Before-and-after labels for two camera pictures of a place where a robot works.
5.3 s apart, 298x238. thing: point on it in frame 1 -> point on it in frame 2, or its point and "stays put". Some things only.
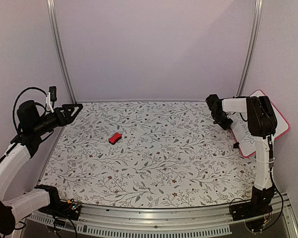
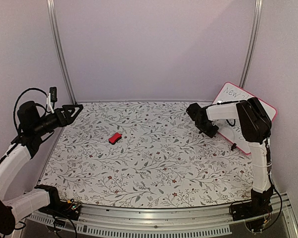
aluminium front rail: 198,220 stays put
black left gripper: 68,118 stays put
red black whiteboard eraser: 115,138 stays put
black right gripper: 227,125 -> 211,133
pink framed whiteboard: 246,140 -> 230,92
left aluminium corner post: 52,9 stays put
